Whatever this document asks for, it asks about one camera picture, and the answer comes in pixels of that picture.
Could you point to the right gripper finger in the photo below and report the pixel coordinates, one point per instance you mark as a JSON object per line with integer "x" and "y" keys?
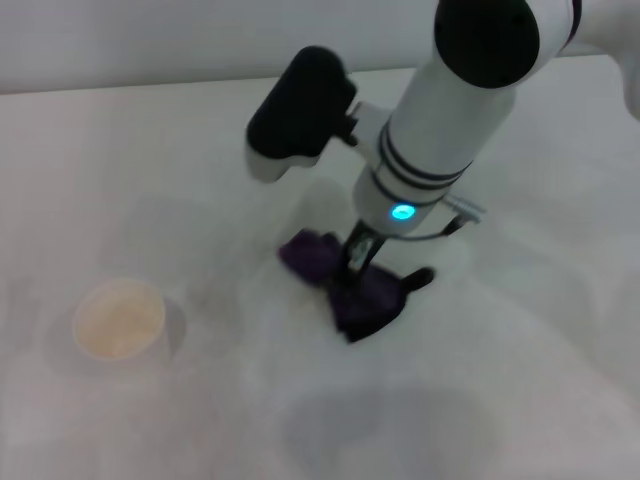
{"x": 350, "y": 279}

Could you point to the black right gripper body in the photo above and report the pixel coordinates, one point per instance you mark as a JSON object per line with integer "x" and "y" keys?
{"x": 365, "y": 250}

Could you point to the purple rag with black trim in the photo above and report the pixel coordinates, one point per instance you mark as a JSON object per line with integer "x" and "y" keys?
{"x": 362, "y": 300}

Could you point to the white paper cup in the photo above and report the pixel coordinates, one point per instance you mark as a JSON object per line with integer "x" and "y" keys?
{"x": 117, "y": 320}

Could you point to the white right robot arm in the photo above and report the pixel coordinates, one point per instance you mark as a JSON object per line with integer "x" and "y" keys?
{"x": 440, "y": 125}

